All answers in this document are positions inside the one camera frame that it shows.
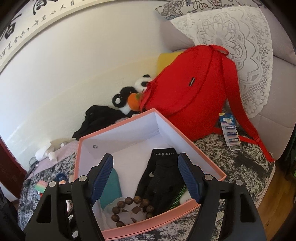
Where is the pink bed sheet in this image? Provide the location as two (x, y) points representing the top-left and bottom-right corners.
(26, 141), (78, 179)

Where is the black cloth garment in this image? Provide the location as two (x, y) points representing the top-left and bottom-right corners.
(72, 105), (127, 141)

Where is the white paper cup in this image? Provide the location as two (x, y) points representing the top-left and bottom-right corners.
(48, 151), (57, 162)

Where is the framed calligraphy scroll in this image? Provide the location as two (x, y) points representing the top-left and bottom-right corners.
(0, 0), (167, 75)

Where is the battery blister pack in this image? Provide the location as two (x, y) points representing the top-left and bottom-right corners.
(219, 113), (241, 151)

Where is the yellow cushion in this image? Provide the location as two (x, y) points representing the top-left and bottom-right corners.
(157, 51), (182, 75)

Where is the black nike sock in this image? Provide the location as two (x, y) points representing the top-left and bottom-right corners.
(135, 148), (185, 216)

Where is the red backpack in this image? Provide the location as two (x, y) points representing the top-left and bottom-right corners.
(139, 45), (274, 162)

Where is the pink green sponge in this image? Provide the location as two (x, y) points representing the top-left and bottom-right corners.
(35, 180), (48, 193)

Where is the white lace cushion cover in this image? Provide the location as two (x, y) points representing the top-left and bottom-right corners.
(171, 6), (273, 118)

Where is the panda plush toy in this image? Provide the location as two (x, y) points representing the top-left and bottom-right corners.
(112, 74), (152, 118)

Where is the teal sock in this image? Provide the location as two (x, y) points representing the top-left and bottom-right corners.
(100, 168), (122, 210)

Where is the grey patterned blanket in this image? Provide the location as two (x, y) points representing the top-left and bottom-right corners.
(18, 134), (275, 240)

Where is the white rolled towel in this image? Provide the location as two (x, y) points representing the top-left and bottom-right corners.
(35, 146), (54, 161)

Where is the pink cardboard storage box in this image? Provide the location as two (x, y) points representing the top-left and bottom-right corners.
(74, 108), (227, 240)

